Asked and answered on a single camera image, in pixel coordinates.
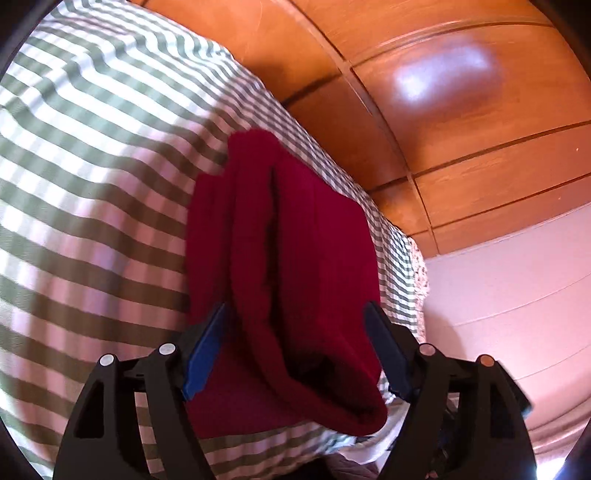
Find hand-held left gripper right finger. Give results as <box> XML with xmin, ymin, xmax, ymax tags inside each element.
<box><xmin>364</xmin><ymin>302</ymin><xmax>536</xmax><ymax>480</ymax></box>

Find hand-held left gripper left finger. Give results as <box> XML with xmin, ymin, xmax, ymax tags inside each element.
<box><xmin>53</xmin><ymin>302</ymin><xmax>227</xmax><ymax>480</ymax></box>

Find dark red floral sweater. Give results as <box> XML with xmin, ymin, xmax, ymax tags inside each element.
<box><xmin>185</xmin><ymin>130</ymin><xmax>387</xmax><ymax>437</ymax></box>

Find white floral bedsheet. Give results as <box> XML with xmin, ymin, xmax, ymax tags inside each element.
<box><xmin>409</xmin><ymin>235</ymin><xmax>431</xmax><ymax>342</ymax></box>

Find green white checked bedsheet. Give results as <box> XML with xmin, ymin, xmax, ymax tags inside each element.
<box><xmin>0</xmin><ymin>0</ymin><xmax>428</xmax><ymax>480</ymax></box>

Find wooden panelled headboard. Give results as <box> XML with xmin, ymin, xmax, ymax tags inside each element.
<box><xmin>134</xmin><ymin>0</ymin><xmax>591</xmax><ymax>259</ymax></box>

